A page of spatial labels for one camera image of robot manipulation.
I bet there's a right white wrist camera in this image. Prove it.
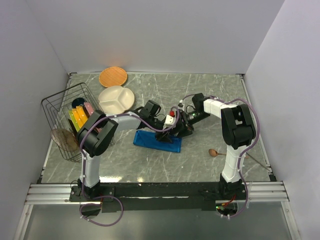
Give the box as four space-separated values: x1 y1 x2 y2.
177 99 185 111

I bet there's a brown wooden plate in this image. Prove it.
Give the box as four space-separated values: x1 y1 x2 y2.
50 128 79 152

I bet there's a purple cable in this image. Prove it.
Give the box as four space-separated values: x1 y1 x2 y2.
79 106 180 228
178 93 261 220

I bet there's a wooden spoon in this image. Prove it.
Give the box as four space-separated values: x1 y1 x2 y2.
208 148 227 157

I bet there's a pink plate in rack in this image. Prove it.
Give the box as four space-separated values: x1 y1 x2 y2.
84 102 95 118

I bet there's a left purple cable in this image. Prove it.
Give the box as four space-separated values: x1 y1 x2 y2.
79 106 180 228

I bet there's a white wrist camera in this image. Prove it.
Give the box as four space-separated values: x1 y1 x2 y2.
164 110 176 128
177 99 185 111

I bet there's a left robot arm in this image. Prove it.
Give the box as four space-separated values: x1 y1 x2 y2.
76 100 182 201

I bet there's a yellow plate in rack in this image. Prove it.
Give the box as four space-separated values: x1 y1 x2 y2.
72 106 88 128

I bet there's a black wire dish rack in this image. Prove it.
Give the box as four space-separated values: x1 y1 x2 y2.
41 82 101 163

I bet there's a blue cloth napkin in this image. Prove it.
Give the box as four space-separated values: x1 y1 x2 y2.
133 130 182 153

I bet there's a cream divided plate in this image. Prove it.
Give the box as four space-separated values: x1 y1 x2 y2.
98 86 135 115

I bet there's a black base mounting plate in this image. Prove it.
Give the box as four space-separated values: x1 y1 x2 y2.
69 182 247 213

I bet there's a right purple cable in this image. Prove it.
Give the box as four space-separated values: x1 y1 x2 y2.
178 93 261 220

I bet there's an aluminium rail frame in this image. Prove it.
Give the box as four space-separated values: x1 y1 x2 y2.
14 181 301 240

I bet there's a metal fork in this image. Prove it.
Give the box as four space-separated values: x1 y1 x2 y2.
245 152 270 172

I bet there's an orange woven round mat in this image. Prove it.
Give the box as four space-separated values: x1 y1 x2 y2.
99 66 128 88

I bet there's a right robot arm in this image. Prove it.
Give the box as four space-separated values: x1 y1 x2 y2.
170 93 257 200

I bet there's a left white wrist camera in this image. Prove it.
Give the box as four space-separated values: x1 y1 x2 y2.
164 110 176 128

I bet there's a dark blue bowl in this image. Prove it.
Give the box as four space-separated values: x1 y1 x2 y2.
71 97 86 109

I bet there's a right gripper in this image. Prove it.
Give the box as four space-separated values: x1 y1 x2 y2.
170 110 211 140

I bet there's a green plate in rack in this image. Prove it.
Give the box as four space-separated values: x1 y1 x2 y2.
68 110 80 132

